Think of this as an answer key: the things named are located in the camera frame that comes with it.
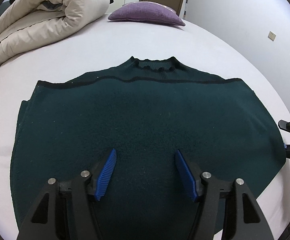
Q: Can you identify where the purple cushion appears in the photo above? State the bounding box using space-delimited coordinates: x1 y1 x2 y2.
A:
107 1 186 27

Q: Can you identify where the bed with grey sheet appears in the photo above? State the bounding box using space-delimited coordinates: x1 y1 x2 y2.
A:
0 1 290 240

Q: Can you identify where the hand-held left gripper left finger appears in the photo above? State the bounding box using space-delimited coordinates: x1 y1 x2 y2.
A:
16 148 118 240

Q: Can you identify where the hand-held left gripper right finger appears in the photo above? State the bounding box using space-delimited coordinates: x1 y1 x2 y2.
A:
174 149 273 240

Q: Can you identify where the beige rolled duvet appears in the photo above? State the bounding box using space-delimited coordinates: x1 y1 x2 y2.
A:
0 0 110 68

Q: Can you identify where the dark green knit sweater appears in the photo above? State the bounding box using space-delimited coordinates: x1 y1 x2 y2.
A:
10 56 289 240

